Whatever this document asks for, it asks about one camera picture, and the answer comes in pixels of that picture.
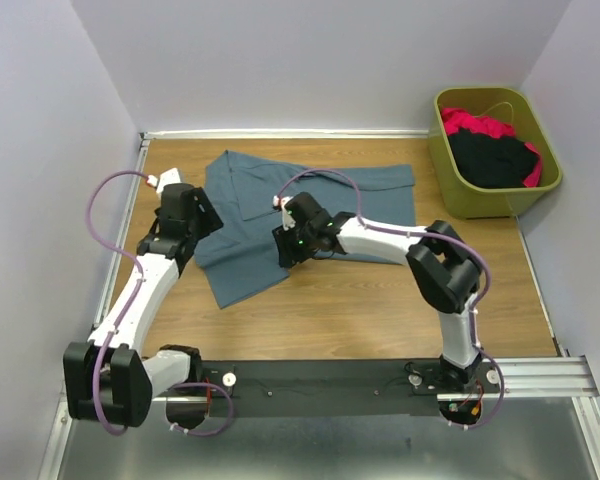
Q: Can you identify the blue-grey t shirt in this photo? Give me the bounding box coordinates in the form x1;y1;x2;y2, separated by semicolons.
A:
194;151;416;308

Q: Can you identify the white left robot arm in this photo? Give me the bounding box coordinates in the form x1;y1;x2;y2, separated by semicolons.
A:
63;182;223;436

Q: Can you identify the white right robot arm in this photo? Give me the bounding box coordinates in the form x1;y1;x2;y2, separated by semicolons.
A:
273;192;483;390

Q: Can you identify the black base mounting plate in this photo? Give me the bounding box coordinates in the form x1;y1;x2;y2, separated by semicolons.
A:
164;357;504;431

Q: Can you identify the red t shirt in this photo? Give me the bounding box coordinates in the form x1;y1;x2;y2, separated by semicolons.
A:
441;108;542;161

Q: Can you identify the black t shirt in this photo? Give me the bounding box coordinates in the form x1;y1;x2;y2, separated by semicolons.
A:
448;129;542;189

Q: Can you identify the olive green plastic bin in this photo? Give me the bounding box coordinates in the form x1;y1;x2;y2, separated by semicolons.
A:
428;86;562;219

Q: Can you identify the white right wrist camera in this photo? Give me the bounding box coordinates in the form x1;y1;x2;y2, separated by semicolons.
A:
273;196;295;231

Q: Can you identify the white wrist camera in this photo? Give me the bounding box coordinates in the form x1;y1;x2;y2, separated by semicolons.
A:
146;168;183;196
273;196;295;231

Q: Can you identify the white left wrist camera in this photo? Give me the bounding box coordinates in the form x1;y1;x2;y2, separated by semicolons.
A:
146;168;183;196

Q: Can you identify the aluminium frame rail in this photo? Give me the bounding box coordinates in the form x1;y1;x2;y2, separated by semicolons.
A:
59;355;600;401

